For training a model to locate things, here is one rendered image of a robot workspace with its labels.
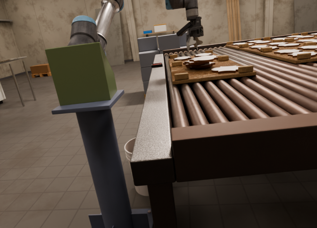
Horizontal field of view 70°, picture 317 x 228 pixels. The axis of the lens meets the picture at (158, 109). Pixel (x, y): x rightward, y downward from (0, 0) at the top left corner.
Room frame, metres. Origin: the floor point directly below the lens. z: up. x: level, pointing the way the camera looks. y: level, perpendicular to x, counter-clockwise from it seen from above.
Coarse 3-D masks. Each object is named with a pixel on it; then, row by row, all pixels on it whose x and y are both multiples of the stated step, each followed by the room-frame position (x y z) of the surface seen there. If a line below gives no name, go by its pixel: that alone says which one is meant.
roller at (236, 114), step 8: (184, 56) 1.93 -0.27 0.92; (208, 88) 0.85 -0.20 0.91; (216, 88) 0.80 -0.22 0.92; (216, 96) 0.73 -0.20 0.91; (224, 96) 0.70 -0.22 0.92; (224, 104) 0.63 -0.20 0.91; (232, 104) 0.61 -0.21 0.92; (224, 112) 0.61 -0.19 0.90; (232, 112) 0.56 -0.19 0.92; (240, 112) 0.54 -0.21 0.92; (232, 120) 0.53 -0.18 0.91; (240, 120) 0.50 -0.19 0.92
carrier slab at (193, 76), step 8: (216, 64) 1.23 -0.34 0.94; (224, 64) 1.20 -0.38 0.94; (232, 64) 1.17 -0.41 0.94; (176, 72) 1.14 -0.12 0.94; (184, 72) 1.12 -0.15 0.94; (192, 72) 1.09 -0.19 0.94; (200, 72) 1.06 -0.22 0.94; (208, 72) 1.04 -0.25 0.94; (248, 72) 0.93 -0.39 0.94; (184, 80) 0.95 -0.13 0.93; (192, 80) 0.94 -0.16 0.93; (200, 80) 0.94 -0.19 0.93; (208, 80) 0.94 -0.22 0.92
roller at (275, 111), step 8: (224, 80) 0.98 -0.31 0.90; (232, 80) 0.90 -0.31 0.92; (240, 88) 0.79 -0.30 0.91; (248, 88) 0.75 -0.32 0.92; (248, 96) 0.70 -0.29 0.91; (256, 96) 0.66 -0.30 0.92; (256, 104) 0.63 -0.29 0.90; (264, 104) 0.59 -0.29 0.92; (272, 104) 0.57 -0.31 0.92; (272, 112) 0.53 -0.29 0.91; (280, 112) 0.51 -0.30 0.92
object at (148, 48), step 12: (156, 36) 4.24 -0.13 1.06; (168, 36) 3.87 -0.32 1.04; (180, 36) 4.24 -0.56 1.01; (144, 48) 4.23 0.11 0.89; (156, 48) 4.23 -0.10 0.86; (168, 48) 3.87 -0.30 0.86; (144, 60) 3.87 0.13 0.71; (144, 72) 3.87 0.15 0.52; (144, 84) 3.87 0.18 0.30; (144, 96) 3.86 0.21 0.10
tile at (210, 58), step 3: (198, 57) 1.19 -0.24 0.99; (201, 57) 1.18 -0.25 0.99; (204, 57) 1.16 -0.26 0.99; (207, 57) 1.15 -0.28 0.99; (210, 57) 1.13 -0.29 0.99; (213, 57) 1.12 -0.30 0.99; (216, 57) 1.11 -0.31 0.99; (189, 60) 1.16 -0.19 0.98; (192, 60) 1.14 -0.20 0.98; (195, 60) 1.09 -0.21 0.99; (198, 60) 1.10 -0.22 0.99; (201, 60) 1.08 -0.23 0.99; (204, 60) 1.07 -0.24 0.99; (207, 60) 1.07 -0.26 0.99; (210, 60) 1.07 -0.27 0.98; (213, 60) 1.08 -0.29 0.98
